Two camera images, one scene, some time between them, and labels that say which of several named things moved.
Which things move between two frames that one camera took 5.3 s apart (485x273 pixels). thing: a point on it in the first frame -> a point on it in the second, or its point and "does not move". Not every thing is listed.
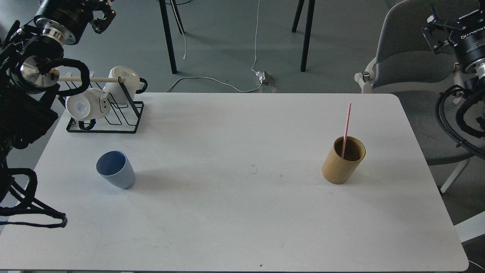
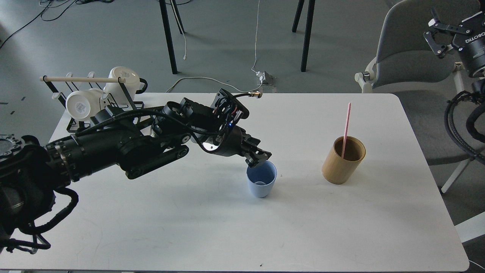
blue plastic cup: x=115 y=167 -> x=261 y=178
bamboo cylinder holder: x=337 y=170 does not move
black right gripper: x=468 y=38 does not move
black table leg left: x=165 y=20 does not move
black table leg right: x=311 y=8 does not move
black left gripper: x=64 y=22 -> x=235 y=141
